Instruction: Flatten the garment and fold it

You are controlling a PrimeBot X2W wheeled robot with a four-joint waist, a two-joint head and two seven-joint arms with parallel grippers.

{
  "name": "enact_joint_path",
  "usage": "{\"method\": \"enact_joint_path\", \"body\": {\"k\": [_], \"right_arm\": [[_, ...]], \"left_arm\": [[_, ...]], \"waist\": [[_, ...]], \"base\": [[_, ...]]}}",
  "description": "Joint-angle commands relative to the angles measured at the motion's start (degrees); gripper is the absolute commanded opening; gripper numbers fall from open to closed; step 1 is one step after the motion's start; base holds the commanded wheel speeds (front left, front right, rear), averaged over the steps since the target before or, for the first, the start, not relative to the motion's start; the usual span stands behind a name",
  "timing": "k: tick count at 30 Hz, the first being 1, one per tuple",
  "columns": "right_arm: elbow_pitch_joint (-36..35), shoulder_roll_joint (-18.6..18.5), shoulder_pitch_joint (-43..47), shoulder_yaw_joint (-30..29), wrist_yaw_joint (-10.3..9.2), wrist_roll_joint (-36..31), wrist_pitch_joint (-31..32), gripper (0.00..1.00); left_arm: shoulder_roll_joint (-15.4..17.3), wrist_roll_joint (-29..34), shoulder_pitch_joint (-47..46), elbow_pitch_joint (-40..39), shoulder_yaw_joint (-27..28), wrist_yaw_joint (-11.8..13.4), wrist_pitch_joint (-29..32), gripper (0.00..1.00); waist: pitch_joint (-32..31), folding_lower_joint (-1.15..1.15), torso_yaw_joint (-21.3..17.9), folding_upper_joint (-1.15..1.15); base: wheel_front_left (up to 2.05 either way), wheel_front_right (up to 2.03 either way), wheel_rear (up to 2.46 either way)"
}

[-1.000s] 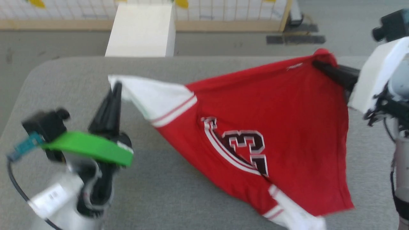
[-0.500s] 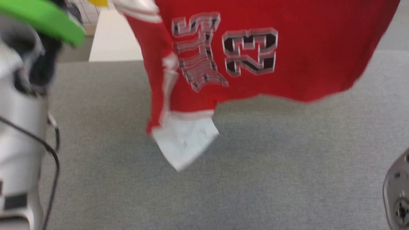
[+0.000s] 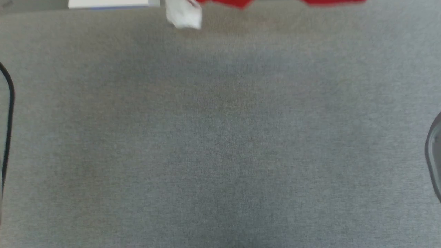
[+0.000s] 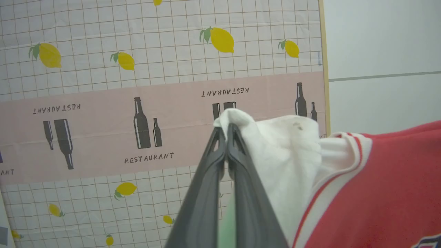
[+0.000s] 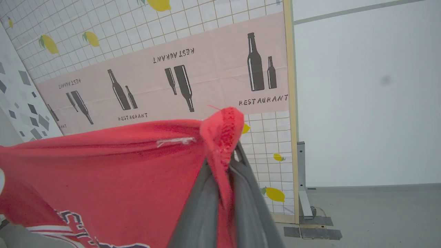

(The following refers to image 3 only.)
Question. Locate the white rectangular box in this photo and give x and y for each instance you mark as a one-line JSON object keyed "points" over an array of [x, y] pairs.
{"points": [[110, 3]]}

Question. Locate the red and white garment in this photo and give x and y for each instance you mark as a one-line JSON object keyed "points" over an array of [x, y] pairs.
{"points": [[241, 2]]}

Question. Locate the grey fabric padded surface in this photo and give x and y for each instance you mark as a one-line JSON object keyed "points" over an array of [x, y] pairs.
{"points": [[220, 137]]}

